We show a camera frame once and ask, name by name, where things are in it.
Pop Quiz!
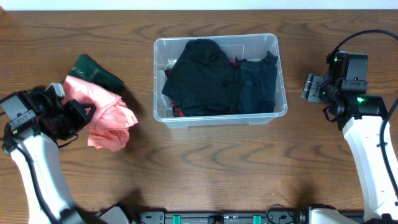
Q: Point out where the pink cloth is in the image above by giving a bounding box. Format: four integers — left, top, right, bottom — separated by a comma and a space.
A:
62, 75, 138, 151

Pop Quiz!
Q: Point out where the dark navy cloth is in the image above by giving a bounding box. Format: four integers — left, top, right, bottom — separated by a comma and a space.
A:
238, 51, 279, 114

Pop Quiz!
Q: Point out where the clear plastic storage bin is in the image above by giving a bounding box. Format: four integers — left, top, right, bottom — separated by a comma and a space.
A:
153, 33, 288, 129

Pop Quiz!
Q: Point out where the black cloth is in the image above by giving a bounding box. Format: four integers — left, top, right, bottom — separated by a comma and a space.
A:
162, 39, 241, 117

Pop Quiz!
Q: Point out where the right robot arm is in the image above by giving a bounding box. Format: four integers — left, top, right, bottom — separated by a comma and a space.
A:
302, 51, 397, 223

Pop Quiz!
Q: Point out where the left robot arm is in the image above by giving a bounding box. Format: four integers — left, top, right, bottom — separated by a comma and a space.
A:
1, 83, 97, 223

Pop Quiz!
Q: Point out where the folded dark green cloth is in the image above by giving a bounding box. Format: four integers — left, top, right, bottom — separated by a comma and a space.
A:
68, 54, 124, 93

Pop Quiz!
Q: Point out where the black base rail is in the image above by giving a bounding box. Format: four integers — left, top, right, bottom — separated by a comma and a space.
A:
99, 202, 368, 224

